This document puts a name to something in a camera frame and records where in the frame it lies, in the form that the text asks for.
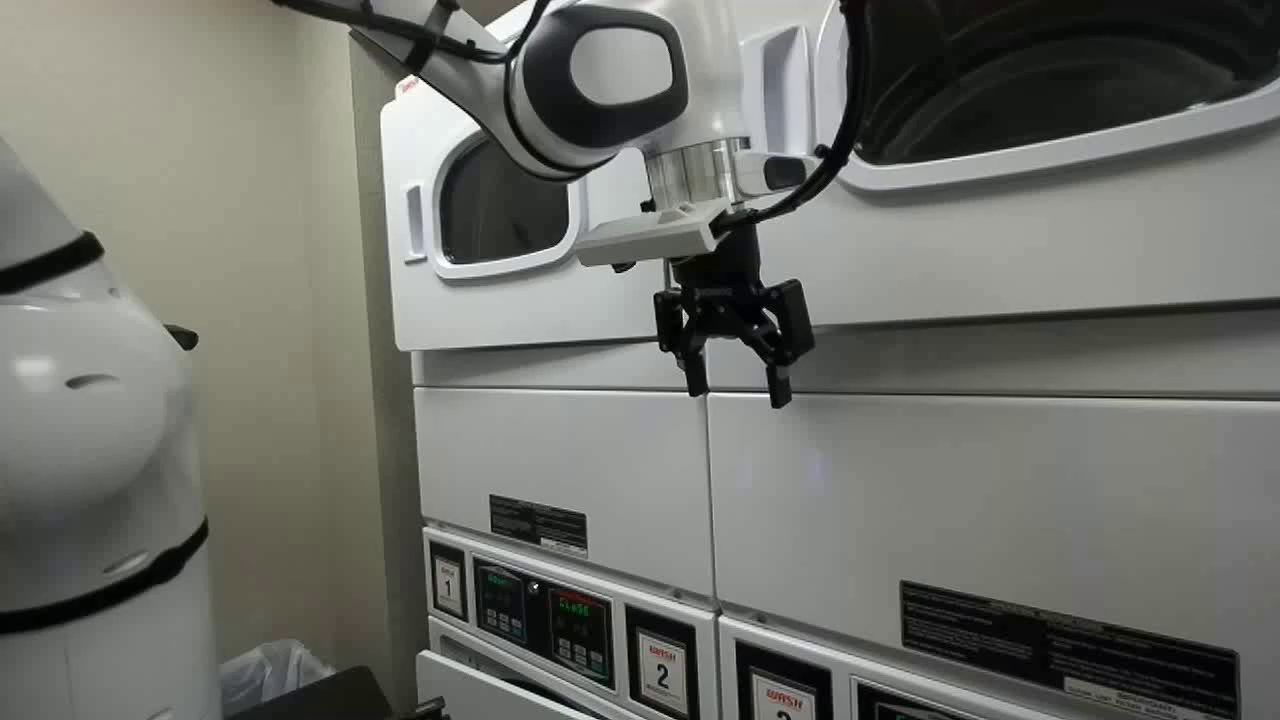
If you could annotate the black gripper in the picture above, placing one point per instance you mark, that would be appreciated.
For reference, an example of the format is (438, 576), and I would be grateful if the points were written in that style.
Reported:
(724, 286)

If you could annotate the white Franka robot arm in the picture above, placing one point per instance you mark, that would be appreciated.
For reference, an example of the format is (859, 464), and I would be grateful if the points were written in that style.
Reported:
(602, 83)

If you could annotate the white narrow stacked laundry machine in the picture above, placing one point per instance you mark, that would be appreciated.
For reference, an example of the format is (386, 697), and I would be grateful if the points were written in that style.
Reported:
(574, 441)

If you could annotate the white wide stacked laundry machine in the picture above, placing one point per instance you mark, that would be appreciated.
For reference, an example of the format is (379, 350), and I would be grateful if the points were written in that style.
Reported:
(1002, 481)

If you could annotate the white large window dryer door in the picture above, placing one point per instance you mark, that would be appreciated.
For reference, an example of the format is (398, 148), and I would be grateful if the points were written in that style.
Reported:
(1040, 243)

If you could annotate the white lower washer door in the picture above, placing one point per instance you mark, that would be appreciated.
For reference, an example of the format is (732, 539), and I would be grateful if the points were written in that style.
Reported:
(483, 695)

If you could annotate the small black warning label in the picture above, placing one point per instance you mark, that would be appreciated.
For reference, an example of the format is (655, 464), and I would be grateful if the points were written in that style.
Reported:
(538, 520)

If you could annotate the black framed number two sticker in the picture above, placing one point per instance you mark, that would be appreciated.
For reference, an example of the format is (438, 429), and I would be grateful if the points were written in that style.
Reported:
(662, 665)

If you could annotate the black digital control display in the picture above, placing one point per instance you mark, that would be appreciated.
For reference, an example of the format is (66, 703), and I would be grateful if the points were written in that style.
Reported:
(547, 620)

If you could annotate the black framed red print sticker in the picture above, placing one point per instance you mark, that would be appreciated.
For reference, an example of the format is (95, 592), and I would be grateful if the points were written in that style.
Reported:
(784, 691)

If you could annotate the black framed number one sticker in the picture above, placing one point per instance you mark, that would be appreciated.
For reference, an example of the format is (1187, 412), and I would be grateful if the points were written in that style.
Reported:
(448, 581)

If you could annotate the black control display corner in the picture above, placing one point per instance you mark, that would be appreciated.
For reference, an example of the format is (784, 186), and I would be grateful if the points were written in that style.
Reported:
(901, 705)

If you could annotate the large black warning label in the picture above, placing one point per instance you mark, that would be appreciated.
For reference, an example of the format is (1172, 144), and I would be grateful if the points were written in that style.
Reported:
(1064, 649)

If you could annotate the clear plastic trash bag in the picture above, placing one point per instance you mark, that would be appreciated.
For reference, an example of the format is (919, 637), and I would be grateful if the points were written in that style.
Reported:
(267, 665)

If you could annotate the white wrist mount plate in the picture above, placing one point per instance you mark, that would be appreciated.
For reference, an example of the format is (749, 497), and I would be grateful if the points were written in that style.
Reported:
(641, 243)

